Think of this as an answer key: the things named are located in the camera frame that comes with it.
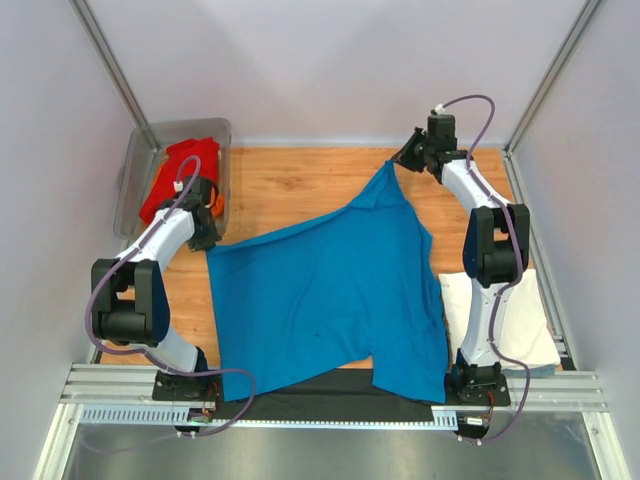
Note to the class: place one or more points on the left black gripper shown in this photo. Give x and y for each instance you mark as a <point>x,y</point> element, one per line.
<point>208,241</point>

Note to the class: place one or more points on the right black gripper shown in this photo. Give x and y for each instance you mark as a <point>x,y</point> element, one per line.
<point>404,157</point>

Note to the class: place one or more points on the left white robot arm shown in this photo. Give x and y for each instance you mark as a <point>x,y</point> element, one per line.
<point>129,306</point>

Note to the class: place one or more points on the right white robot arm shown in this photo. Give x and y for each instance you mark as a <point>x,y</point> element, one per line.
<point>495,254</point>

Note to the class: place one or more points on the orange t shirt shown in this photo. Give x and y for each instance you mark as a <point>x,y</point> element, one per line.
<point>217,202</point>

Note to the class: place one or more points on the red t shirt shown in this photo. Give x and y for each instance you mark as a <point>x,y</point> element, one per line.
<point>207,149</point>

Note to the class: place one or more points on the clear plastic bin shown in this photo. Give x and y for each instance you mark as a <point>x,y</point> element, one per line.
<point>145,154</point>

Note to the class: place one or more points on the folded white t shirt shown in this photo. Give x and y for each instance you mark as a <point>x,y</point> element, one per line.
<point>525,335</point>

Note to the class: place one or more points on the folded light blue t shirt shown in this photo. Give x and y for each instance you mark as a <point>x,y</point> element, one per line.
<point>541,371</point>

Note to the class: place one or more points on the right aluminium frame post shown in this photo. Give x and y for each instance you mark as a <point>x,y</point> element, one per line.
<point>561,59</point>

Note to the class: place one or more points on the aluminium frame post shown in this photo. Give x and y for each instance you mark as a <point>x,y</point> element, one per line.
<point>89,21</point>
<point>561,59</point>

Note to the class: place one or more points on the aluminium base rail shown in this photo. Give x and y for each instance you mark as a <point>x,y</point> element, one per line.
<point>109,384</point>

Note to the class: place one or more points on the slotted grey cable duct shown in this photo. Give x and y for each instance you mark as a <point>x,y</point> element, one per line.
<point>144,415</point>

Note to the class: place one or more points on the left aluminium frame post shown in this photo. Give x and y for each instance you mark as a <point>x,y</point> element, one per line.
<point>89,21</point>

